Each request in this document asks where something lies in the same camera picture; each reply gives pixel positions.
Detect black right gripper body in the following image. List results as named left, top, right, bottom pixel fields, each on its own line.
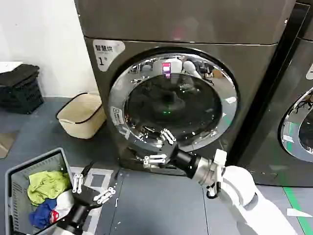
left=158, top=143, right=201, bottom=180

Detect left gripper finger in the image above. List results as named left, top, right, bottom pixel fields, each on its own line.
left=93, top=168, right=120, bottom=205
left=71, top=161, right=95, bottom=194

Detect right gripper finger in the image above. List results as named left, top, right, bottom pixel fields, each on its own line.
left=143, top=125, right=178, bottom=146
left=127, top=146, right=172, bottom=170

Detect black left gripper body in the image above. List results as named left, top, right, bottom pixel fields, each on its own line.
left=64, top=185, right=103, bottom=230

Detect white garment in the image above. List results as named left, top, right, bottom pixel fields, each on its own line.
left=52, top=189, right=75, bottom=218

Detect yellow-green garment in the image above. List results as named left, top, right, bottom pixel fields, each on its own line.
left=27, top=170, right=72, bottom=207

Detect dark garment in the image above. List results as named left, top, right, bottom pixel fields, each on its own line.
left=151, top=90, right=189, bottom=116

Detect blue garment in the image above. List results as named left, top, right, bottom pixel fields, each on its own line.
left=29, top=198, right=59, bottom=222

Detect round glass dryer door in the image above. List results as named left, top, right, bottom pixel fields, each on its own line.
left=107, top=46, right=242, bottom=152

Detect grey plastic laundry basket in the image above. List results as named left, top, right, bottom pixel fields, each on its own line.
left=4, top=147, right=75, bottom=235

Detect beige fabric laundry basket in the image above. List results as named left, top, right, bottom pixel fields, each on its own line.
left=56, top=92, right=107, bottom=140

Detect brown cardboard sheet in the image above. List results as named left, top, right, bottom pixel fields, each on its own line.
left=0, top=132, right=21, bottom=160

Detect black plastic crate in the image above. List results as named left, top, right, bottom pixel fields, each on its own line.
left=0, top=77, right=45, bottom=115

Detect white number label sticker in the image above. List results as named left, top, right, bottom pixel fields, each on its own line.
left=92, top=40, right=126, bottom=72

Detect round chrome-rimmed dryer door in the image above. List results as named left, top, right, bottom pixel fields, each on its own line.
left=278, top=87, right=313, bottom=163

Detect grey dryer with number label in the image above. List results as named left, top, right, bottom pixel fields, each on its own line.
left=74, top=0, right=298, bottom=177

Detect dark folded cloth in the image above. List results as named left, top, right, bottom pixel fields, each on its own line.
left=0, top=64, right=41, bottom=88

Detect green floor tape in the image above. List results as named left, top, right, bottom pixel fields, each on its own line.
left=283, top=186, right=313, bottom=235

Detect white paper scrap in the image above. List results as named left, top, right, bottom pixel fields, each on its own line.
left=286, top=208, right=313, bottom=218

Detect white flat board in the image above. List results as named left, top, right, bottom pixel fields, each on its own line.
left=0, top=61, right=24, bottom=74

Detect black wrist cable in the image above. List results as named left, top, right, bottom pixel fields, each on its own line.
left=206, top=181, right=223, bottom=199

